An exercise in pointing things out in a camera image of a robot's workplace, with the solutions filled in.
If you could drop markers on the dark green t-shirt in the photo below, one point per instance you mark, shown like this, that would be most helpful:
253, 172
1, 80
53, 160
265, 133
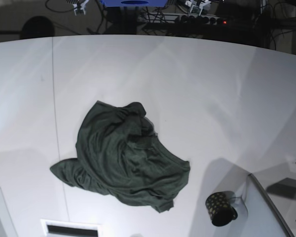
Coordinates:
118, 153

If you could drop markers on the black power strip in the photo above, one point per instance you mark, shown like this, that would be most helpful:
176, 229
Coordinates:
172, 18

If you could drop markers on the black mug with gold dots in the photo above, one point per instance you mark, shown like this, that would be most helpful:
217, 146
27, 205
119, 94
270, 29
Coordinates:
220, 210

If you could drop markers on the blue box with oval hole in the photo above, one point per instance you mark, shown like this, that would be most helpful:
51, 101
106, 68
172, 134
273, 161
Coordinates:
133, 3

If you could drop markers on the grey metal side table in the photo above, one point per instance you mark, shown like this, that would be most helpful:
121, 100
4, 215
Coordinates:
273, 208

